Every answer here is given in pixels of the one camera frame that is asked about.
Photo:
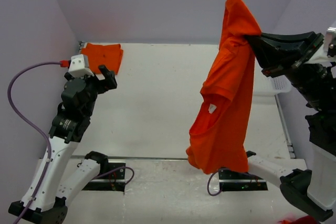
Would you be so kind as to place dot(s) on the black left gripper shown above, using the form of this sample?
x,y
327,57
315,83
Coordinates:
x,y
108,83

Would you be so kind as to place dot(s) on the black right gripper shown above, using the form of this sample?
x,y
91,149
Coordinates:
x,y
275,52

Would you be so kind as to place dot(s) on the orange t shirt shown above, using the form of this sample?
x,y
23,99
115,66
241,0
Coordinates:
x,y
218,133
108,55

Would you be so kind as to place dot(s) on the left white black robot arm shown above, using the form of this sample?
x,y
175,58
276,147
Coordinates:
x,y
48,197

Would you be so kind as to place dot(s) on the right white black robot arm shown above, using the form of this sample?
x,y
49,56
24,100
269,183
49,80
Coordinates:
x,y
307,62

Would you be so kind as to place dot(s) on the folded orange t shirt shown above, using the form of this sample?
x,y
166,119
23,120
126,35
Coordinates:
x,y
108,55

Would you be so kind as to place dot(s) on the white plastic laundry basket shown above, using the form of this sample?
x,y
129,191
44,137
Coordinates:
x,y
266,88

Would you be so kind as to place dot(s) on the red cloth at edge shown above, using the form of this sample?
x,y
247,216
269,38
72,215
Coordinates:
x,y
301,220

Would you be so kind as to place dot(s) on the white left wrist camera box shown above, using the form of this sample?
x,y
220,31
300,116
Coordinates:
x,y
79,66

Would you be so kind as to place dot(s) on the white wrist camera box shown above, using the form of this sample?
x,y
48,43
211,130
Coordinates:
x,y
79,66
329,41

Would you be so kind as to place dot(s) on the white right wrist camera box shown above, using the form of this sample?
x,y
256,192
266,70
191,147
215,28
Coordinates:
x,y
329,41

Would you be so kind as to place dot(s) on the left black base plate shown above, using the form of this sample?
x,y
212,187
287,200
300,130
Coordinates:
x,y
111,182

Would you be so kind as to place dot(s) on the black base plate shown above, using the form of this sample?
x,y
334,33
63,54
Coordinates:
x,y
111,182
233,181

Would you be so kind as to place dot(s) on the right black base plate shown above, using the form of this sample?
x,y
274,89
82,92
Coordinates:
x,y
233,181

